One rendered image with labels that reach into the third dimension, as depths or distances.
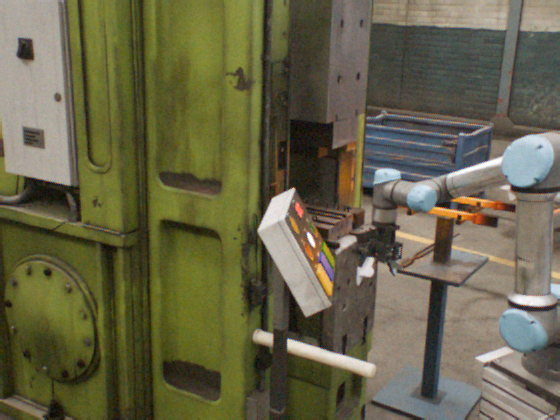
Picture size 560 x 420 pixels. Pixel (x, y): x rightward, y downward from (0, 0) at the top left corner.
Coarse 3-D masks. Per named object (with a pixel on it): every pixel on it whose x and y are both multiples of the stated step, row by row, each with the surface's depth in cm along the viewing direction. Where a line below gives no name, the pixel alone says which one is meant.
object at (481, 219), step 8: (432, 208) 291; (440, 208) 291; (448, 216) 288; (456, 216) 286; (464, 216) 284; (472, 216) 282; (480, 216) 282; (488, 216) 279; (496, 216) 279; (480, 224) 282; (488, 224) 281; (496, 224) 279
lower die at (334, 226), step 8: (320, 208) 270; (312, 216) 262; (320, 216) 262; (328, 216) 261; (336, 216) 259; (352, 216) 267; (320, 224) 255; (328, 224) 255; (336, 224) 256; (344, 224) 262; (320, 232) 253; (328, 232) 251; (336, 232) 257; (344, 232) 263; (336, 240) 258
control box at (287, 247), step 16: (288, 192) 215; (272, 208) 205; (288, 208) 197; (304, 208) 217; (272, 224) 186; (288, 224) 188; (304, 224) 207; (272, 240) 188; (288, 240) 187; (304, 240) 197; (320, 240) 218; (272, 256) 189; (288, 256) 188; (304, 256) 189; (288, 272) 190; (304, 272) 189; (304, 288) 191; (320, 288) 190; (304, 304) 192; (320, 304) 192
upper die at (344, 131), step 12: (300, 120) 246; (348, 120) 249; (300, 132) 247; (312, 132) 244; (324, 132) 242; (336, 132) 242; (348, 132) 251; (300, 144) 248; (312, 144) 246; (324, 144) 243; (336, 144) 244
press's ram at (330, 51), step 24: (312, 0) 227; (336, 0) 226; (360, 0) 241; (312, 24) 229; (336, 24) 229; (360, 24) 245; (312, 48) 231; (336, 48) 232; (360, 48) 247; (312, 72) 233; (336, 72) 235; (360, 72) 251; (312, 96) 235; (336, 96) 238; (360, 96) 254; (312, 120) 238; (336, 120) 242
